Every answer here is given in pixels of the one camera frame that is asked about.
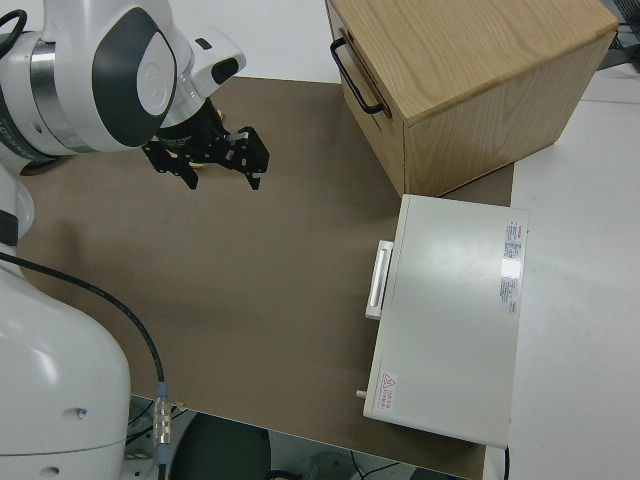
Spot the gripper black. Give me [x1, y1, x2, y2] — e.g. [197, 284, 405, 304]
[141, 99, 271, 192]

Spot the brown table mat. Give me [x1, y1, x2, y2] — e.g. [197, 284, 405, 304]
[14, 75, 516, 480]

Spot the light wooden drawer cabinet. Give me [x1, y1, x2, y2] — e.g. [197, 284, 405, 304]
[325, 0, 619, 199]

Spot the white toaster oven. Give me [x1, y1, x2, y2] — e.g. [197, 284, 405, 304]
[362, 193, 530, 448]

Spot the dark round floor base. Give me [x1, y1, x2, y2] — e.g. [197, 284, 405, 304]
[172, 413, 272, 480]

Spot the dark background equipment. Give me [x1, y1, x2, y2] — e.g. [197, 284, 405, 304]
[597, 0, 640, 77]

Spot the black metal drawer handle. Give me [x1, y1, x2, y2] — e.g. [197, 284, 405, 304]
[329, 38, 386, 115]

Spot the black cable with metal connector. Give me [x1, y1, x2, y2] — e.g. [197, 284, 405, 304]
[0, 251, 174, 480]

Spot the white oven door handle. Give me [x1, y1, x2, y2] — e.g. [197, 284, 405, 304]
[364, 240, 395, 321]

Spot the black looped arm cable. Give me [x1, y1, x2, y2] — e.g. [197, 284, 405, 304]
[0, 11, 28, 47]

